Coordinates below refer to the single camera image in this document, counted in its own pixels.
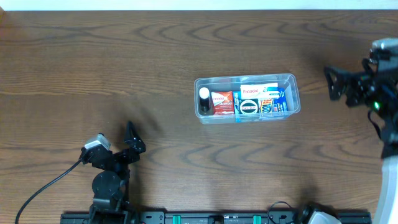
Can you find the blue Cool Fever box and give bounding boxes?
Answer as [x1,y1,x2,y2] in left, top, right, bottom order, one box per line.
[233,88,289,116]

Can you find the white Panadol box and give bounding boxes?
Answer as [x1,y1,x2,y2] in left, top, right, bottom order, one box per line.
[240,83,280,100]

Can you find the clear plastic container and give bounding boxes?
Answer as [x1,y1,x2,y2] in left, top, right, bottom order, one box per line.
[194,73,300,124]

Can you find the dark syrup bottle white cap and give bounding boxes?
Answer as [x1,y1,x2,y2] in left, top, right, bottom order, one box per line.
[198,87,211,114]

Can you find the dark green ointment box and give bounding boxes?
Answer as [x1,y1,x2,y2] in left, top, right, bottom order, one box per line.
[238,99,259,114]

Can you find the red Panadol ActiFast box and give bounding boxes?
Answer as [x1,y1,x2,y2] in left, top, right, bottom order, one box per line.
[211,91,234,115]

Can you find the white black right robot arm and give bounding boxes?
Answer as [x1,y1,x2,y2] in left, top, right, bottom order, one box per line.
[324,48,397,223]

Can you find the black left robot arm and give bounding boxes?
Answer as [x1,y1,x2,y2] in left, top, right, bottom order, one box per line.
[79,121,146,224]

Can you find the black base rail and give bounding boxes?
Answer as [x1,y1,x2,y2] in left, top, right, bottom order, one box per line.
[60,211,372,224]

